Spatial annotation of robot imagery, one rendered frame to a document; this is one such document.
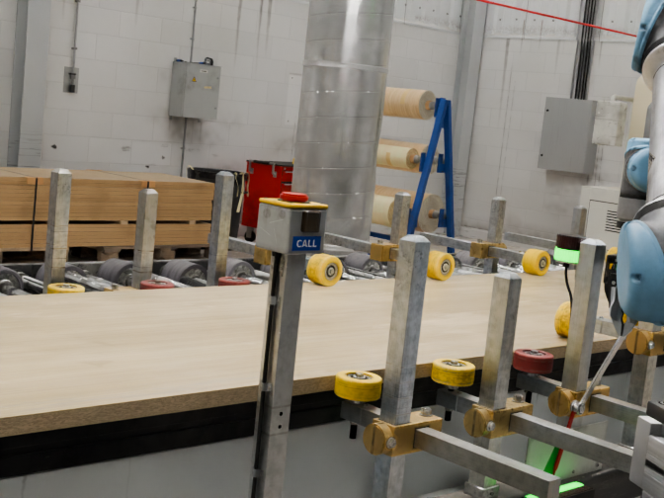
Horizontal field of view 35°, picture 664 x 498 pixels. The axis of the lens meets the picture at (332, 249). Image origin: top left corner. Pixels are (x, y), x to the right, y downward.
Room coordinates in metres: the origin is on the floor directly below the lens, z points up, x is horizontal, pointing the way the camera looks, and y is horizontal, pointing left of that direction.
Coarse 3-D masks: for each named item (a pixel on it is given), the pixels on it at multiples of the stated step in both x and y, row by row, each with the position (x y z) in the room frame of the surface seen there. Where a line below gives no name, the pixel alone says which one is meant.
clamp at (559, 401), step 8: (552, 392) 1.99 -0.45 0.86; (560, 392) 1.97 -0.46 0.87; (568, 392) 1.98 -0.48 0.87; (576, 392) 1.97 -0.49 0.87; (584, 392) 1.99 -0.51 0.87; (592, 392) 2.01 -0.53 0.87; (600, 392) 2.03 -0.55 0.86; (608, 392) 2.05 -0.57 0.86; (552, 400) 1.99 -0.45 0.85; (560, 400) 1.97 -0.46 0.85; (568, 400) 1.96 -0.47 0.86; (552, 408) 1.98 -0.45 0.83; (560, 408) 1.97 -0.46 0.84; (568, 408) 1.96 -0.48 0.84; (560, 416) 1.97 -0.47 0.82; (568, 416) 1.98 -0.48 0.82; (576, 416) 1.98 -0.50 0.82
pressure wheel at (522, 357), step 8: (520, 352) 2.12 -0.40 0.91; (528, 352) 2.14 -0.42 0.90; (536, 352) 2.12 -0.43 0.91; (544, 352) 2.14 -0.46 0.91; (520, 360) 2.10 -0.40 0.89; (528, 360) 2.09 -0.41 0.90; (536, 360) 2.09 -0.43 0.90; (544, 360) 2.09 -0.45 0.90; (552, 360) 2.11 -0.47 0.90; (520, 368) 2.10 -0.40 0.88; (528, 368) 2.09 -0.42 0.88; (536, 368) 2.09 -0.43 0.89; (544, 368) 2.09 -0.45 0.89; (528, 392) 2.12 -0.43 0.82; (528, 400) 2.12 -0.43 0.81
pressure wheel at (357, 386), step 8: (336, 376) 1.77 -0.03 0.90; (344, 376) 1.77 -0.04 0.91; (352, 376) 1.79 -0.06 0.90; (360, 376) 1.78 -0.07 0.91; (368, 376) 1.79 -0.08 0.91; (376, 376) 1.79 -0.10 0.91; (336, 384) 1.77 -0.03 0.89; (344, 384) 1.75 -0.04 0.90; (352, 384) 1.75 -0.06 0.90; (360, 384) 1.74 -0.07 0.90; (368, 384) 1.75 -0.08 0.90; (376, 384) 1.76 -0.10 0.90; (336, 392) 1.77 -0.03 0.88; (344, 392) 1.75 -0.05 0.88; (352, 392) 1.74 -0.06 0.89; (360, 392) 1.74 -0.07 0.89; (368, 392) 1.75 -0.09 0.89; (376, 392) 1.76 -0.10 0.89; (352, 400) 1.77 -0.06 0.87; (360, 400) 1.74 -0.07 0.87; (368, 400) 1.75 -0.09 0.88; (352, 432) 1.78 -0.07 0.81
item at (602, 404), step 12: (516, 384) 2.13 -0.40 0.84; (528, 384) 2.11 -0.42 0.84; (540, 384) 2.09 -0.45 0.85; (552, 384) 2.07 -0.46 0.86; (600, 396) 2.00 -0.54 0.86; (600, 408) 1.99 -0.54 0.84; (612, 408) 1.97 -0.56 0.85; (624, 408) 1.95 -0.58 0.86; (636, 408) 1.94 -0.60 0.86; (624, 420) 1.95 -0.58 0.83; (636, 420) 1.93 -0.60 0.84
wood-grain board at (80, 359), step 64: (0, 320) 1.95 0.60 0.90; (64, 320) 2.00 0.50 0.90; (128, 320) 2.06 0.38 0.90; (192, 320) 2.12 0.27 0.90; (256, 320) 2.19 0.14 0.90; (320, 320) 2.26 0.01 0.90; (384, 320) 2.34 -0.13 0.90; (448, 320) 2.42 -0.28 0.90; (0, 384) 1.53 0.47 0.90; (64, 384) 1.56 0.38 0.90; (128, 384) 1.60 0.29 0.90; (192, 384) 1.64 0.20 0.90; (256, 384) 1.68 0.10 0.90; (320, 384) 1.78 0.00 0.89
